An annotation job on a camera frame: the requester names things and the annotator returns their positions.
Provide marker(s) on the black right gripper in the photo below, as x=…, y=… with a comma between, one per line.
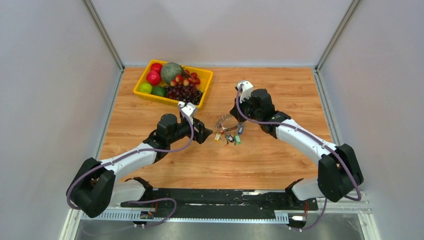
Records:
x=236, y=112

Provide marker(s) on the green key tag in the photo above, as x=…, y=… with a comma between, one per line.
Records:
x=237, y=140

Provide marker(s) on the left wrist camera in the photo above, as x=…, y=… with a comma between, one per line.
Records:
x=188, y=111

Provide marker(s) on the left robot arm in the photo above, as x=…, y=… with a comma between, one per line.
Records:
x=96, y=185

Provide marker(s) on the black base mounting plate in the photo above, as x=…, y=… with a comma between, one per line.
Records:
x=224, y=203

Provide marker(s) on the yellow plastic fruit tray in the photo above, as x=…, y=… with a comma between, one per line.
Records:
x=204, y=75

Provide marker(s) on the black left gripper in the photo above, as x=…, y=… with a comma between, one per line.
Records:
x=203, y=132

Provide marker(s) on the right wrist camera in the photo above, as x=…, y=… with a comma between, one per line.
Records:
x=244, y=89

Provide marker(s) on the black key tag top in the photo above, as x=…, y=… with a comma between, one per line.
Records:
x=230, y=138

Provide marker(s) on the red apple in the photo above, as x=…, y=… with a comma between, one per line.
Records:
x=157, y=67
x=153, y=78

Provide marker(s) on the blue key tag inside ring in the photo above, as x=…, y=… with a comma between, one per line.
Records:
x=240, y=130

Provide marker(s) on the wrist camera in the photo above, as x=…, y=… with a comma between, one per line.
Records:
x=244, y=89
x=188, y=111

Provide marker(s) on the red apple upper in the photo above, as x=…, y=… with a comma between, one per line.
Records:
x=157, y=67

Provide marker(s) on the aluminium frame rail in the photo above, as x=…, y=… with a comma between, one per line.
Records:
x=139, y=213

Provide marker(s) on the red apple lower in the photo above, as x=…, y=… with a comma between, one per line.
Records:
x=153, y=78

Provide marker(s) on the red grape bunch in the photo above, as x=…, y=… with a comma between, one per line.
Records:
x=186, y=79

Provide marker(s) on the yellow key tag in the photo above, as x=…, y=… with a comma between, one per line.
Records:
x=217, y=137

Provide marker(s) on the dark green lime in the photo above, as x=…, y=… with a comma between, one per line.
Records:
x=159, y=91

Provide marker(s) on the light green apple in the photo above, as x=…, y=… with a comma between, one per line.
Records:
x=145, y=88

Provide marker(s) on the dark purple grape bunch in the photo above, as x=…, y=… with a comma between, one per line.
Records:
x=186, y=94

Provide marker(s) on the green melon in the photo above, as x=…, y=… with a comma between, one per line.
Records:
x=169, y=71

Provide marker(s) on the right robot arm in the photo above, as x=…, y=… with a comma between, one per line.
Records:
x=339, y=172

